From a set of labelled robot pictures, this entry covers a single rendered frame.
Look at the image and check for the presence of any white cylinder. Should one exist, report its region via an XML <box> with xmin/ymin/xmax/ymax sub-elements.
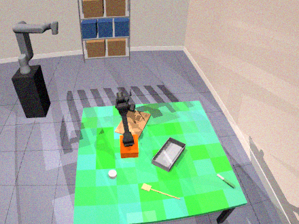
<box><xmin>109</xmin><ymin>170</ymin><xmax>117</xmax><ymax>179</ymax></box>

